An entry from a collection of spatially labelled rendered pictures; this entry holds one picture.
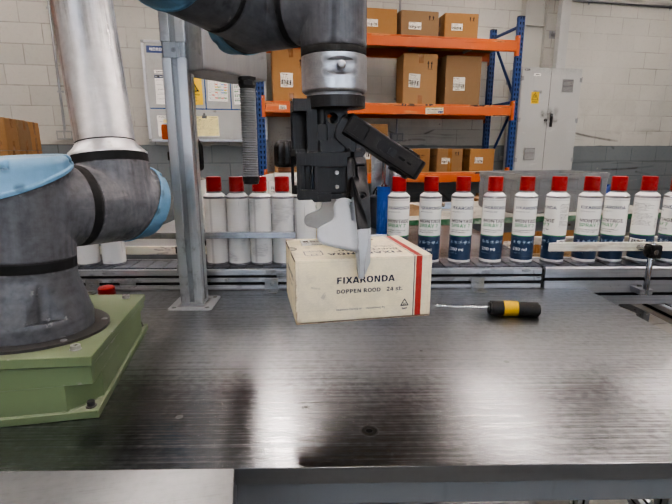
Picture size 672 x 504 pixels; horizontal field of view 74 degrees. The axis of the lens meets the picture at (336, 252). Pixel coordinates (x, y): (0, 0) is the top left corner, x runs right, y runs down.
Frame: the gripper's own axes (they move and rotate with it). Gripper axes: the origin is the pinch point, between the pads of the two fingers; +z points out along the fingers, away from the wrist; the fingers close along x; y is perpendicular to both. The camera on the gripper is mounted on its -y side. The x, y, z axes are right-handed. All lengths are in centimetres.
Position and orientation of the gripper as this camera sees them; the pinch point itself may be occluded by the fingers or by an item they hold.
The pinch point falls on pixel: (353, 262)
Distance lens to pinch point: 57.1
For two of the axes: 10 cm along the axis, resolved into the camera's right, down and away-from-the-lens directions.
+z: 0.1, 9.7, 2.2
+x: 1.9, 2.2, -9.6
